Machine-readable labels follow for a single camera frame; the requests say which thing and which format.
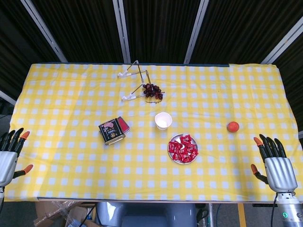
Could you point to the yellow white checkered tablecloth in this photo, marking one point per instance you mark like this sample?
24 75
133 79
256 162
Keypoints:
71 94

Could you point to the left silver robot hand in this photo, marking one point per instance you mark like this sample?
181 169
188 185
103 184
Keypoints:
7 163

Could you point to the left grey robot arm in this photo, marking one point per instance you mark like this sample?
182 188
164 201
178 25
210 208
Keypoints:
1 196

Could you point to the thin brown twig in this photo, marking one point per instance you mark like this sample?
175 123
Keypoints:
152 102

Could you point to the black gold luncheon meat tin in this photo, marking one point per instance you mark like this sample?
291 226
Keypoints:
111 131

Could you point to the grey aluminium frame post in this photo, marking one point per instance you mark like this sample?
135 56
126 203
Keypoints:
281 41
122 30
44 30
8 99
196 30

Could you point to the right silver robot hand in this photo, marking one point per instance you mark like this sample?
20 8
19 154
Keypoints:
280 172

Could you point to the silver metal plate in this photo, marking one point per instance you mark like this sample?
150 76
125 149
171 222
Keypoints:
175 137

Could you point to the grey robot torso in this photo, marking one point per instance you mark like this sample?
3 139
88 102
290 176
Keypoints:
146 215

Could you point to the orange red peach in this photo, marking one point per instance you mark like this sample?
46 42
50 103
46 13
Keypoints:
233 127

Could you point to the metal table leg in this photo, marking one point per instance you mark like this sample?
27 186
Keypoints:
212 215

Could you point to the brown cardboard box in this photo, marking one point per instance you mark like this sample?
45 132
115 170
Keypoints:
45 212

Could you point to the dark red grape bunch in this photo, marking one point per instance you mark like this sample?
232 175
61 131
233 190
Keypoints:
151 91

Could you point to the clear plastic wrap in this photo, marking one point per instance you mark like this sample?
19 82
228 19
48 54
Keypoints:
64 212

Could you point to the black pleated curtain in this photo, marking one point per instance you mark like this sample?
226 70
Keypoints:
82 28

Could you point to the white paper cup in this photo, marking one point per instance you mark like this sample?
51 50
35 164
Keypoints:
163 119

